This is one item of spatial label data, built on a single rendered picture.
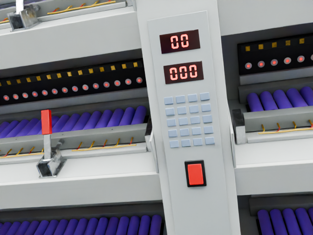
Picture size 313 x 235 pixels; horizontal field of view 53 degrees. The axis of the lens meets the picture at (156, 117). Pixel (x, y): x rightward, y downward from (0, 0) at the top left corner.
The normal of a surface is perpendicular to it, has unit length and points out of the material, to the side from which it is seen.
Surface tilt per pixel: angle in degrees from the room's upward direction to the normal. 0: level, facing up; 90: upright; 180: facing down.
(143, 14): 90
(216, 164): 90
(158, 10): 90
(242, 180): 110
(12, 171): 20
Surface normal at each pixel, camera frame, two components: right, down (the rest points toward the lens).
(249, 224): -0.18, -0.87
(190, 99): -0.17, 0.16
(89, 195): -0.11, 0.48
